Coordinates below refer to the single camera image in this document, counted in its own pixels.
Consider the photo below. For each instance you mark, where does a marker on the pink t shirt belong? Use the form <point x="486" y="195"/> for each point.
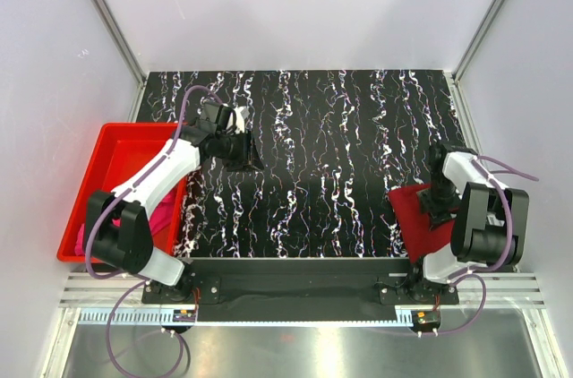
<point x="160" y="225"/>

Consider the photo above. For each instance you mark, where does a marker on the aluminium rail front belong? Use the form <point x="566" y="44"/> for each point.
<point x="120" y="302"/>

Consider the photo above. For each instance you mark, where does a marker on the left aluminium frame post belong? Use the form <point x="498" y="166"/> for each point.
<point x="105" y="14"/>

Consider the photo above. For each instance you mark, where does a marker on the dark red t shirt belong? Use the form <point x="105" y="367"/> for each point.
<point x="418" y="237"/>

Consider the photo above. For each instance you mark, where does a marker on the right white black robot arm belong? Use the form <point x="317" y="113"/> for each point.
<point x="489" y="218"/>

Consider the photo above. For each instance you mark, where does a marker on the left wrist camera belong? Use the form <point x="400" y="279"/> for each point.
<point x="221" y="118"/>

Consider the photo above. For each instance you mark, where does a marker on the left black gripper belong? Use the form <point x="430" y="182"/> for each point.
<point x="248" y="158"/>

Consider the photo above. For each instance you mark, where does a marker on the red plastic bin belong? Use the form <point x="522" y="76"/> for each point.
<point x="120" y="151"/>

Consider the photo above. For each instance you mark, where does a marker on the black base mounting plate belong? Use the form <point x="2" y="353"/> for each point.
<point x="299" y="275"/>

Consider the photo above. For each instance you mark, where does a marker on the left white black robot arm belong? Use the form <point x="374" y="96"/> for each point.
<point x="117" y="235"/>

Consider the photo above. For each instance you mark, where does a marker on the aluminium frame post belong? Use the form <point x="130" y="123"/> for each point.
<point x="486" y="23"/>
<point x="105" y="14"/>

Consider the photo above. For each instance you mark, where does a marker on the right aluminium frame post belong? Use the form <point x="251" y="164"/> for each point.
<point x="486" y="23"/>

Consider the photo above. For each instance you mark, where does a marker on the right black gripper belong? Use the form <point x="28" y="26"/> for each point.
<point x="437" y="212"/>

